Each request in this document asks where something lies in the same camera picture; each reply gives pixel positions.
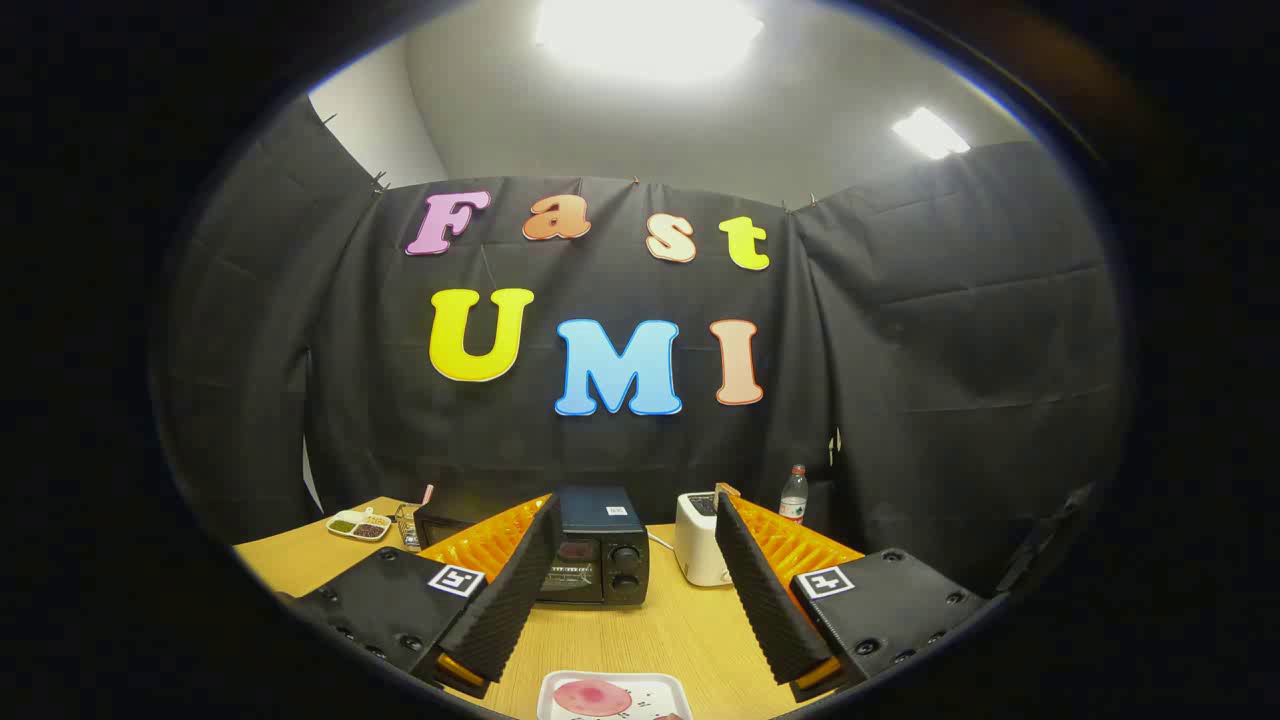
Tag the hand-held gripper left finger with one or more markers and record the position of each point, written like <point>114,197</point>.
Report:
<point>510,600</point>

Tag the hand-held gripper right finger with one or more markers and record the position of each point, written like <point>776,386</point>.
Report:
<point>765,590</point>

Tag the black toaster oven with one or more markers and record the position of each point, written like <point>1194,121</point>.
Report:
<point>605,520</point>

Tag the pink ham slice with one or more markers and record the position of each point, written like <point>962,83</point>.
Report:
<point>592,697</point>

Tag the white square cherry-print plate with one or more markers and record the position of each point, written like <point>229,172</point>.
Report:
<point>658,690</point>

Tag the white pop-up toaster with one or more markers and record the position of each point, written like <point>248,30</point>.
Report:
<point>695,545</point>

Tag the clear plastic water bottle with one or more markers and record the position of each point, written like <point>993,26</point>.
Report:
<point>793,505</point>

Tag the white divided dish of beans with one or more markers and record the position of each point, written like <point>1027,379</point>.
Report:
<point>358,526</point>

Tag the black backdrop cloth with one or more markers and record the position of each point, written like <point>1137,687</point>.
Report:
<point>900,400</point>

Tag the small ceiling light panel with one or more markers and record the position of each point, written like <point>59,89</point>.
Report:
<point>930,133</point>

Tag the large ceiling light panel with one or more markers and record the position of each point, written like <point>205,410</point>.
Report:
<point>650,35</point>

